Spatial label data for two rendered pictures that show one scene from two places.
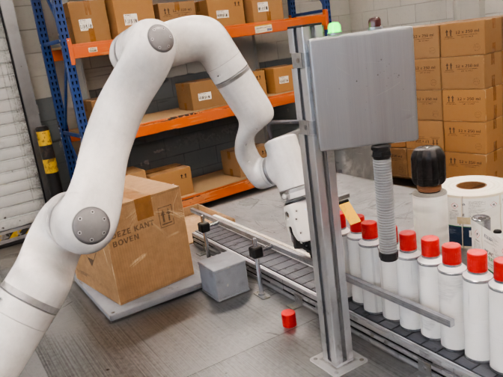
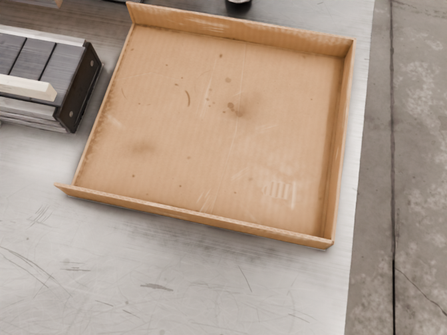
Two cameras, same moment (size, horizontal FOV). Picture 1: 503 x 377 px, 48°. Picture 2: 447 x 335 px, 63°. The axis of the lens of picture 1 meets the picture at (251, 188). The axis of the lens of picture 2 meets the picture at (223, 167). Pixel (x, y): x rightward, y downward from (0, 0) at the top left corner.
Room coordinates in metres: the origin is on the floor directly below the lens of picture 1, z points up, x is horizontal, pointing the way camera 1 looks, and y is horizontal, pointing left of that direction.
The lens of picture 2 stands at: (2.14, 0.11, 1.24)
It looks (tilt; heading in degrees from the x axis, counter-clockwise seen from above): 69 degrees down; 134
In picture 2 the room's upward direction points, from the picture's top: 2 degrees counter-clockwise
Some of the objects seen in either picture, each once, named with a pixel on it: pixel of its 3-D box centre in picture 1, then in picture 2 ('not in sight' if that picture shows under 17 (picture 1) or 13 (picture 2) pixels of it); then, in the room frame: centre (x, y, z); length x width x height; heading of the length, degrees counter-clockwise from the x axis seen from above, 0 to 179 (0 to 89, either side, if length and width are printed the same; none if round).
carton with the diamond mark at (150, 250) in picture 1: (125, 234); not in sight; (1.56, 0.38, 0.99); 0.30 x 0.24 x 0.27; 38
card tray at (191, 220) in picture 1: (186, 224); (216, 114); (1.99, 0.26, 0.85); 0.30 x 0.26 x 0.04; 30
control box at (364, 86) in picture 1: (361, 87); not in sight; (0.99, -0.21, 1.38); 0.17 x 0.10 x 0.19; 85
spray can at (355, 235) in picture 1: (360, 258); not in sight; (1.16, -0.22, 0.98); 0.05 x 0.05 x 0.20
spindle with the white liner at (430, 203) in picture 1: (430, 204); not in sight; (1.33, -0.44, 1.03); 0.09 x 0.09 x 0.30
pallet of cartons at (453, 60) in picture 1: (449, 105); not in sight; (4.81, -1.80, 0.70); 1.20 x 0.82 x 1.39; 39
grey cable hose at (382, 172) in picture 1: (385, 203); not in sight; (0.93, -0.23, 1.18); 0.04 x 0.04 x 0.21
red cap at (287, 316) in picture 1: (288, 318); not in sight; (1.19, -0.05, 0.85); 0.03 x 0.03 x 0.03
